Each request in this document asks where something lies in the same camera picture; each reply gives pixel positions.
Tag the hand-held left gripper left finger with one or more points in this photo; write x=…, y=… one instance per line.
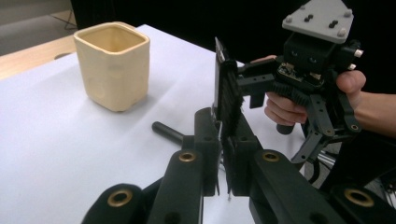
x=207, y=137

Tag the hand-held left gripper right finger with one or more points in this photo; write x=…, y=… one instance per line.
x=241, y=152

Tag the large black makeup brush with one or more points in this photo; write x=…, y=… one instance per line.
x=165, y=130

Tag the cream square cup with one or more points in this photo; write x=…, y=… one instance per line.
x=115, y=77

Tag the black curtain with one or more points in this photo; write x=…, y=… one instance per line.
x=186, y=18

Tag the white table sheet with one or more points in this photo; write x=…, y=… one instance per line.
x=62, y=155

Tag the metal floor rail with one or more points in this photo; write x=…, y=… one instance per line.
x=327, y=159

